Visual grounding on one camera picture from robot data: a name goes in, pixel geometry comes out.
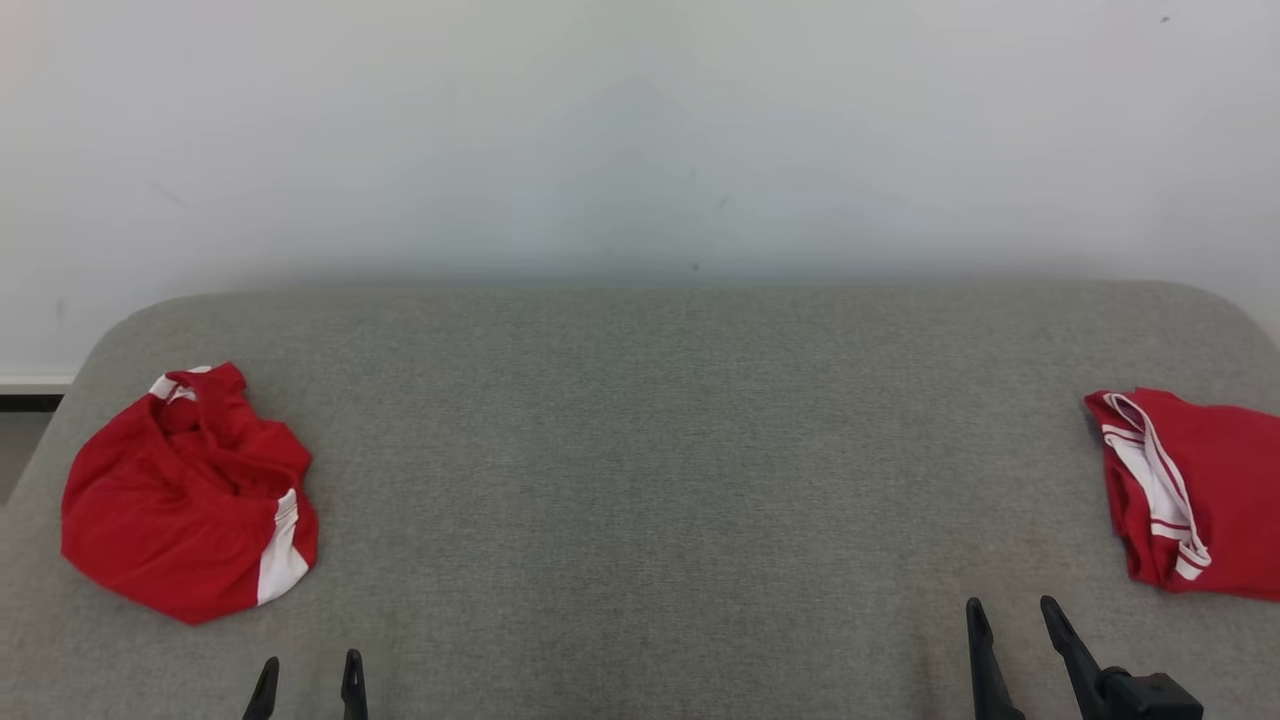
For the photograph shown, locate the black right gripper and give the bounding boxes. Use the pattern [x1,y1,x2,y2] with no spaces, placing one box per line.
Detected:
[965,596,1204,720]

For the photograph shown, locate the red jersey with black print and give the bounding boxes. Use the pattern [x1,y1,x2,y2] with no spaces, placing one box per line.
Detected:
[1084,387,1280,603]

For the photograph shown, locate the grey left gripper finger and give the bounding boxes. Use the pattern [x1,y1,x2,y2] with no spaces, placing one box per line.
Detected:
[243,657,281,720]
[340,650,369,720]

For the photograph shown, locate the grey fabric sofa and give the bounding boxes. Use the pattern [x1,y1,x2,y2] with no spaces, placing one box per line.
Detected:
[0,280,1280,720]

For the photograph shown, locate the red shorts with white stripe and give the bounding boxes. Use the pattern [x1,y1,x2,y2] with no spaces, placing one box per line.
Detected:
[60,362,320,627]

